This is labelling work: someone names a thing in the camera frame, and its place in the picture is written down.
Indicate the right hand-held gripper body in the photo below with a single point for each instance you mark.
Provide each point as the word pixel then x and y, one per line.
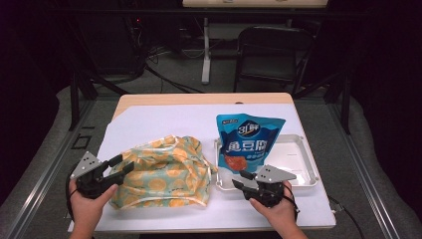
pixel 268 189

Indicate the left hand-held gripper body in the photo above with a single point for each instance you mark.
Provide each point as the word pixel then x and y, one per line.
pixel 89 179

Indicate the blue snack pouch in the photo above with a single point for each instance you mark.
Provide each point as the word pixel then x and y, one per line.
pixel 249 142

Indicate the white plastic tray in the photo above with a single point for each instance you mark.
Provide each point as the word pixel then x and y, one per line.
pixel 295 156

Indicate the orange fruit print cloth bag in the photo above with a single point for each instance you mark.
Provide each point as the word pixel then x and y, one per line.
pixel 166 172

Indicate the person's right hand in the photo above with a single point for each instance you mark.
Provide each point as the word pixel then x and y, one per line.
pixel 278 215

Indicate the person's left hand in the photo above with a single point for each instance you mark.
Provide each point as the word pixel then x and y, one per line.
pixel 88 212

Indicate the white paper mat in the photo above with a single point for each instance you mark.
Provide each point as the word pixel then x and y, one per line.
pixel 166 122

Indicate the black metal stand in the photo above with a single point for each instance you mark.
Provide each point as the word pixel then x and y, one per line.
pixel 74 99
pixel 345 99

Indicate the dark equipment case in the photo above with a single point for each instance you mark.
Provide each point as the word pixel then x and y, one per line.
pixel 109 46

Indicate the white metal table leg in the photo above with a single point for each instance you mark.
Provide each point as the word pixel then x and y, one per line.
pixel 206 59

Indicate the black folding chair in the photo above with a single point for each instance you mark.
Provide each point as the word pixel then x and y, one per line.
pixel 275 49

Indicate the aluminium frame rail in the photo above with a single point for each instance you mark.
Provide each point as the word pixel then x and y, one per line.
pixel 43 179
pixel 365 179

